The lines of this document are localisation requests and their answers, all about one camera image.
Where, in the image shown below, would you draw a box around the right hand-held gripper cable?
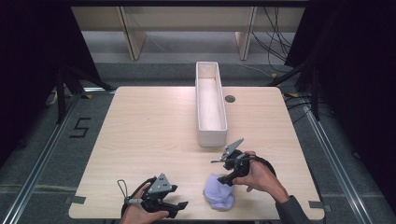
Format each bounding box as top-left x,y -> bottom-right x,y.
236,154 -> 277,176

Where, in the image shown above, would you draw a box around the long white box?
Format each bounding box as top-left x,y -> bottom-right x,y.
195,61 -> 229,147

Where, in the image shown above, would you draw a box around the bundle of black cables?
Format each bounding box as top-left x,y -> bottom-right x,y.
251,7 -> 297,73

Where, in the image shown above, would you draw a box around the hand-held gripper cable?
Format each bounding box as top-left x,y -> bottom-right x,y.
117,176 -> 157,218
236,154 -> 277,176

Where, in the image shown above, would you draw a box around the person's right hand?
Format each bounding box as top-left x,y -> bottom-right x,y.
233,150 -> 290,203

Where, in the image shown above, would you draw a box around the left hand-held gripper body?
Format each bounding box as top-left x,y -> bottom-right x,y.
141,173 -> 180,218

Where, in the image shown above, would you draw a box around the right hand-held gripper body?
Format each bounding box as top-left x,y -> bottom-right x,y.
221,138 -> 251,178

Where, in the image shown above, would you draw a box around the grey tape strip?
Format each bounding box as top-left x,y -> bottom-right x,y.
64,195 -> 87,205
308,201 -> 332,213

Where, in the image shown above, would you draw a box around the person's left hand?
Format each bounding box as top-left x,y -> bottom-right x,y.
120,183 -> 171,224

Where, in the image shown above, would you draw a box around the dark curtain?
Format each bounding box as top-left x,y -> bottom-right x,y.
284,0 -> 396,206
0,0 -> 102,162

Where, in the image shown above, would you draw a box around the black metal stand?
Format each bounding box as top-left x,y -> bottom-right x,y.
264,59 -> 321,122
55,66 -> 116,125

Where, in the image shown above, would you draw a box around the aluminium floor rail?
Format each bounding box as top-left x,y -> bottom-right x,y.
303,102 -> 375,224
1,92 -> 82,224

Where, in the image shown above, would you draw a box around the left hand-held gripper cable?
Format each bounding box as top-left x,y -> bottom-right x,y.
117,176 -> 157,218

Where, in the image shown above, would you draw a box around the black floor cables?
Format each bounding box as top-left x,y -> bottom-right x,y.
283,93 -> 312,124

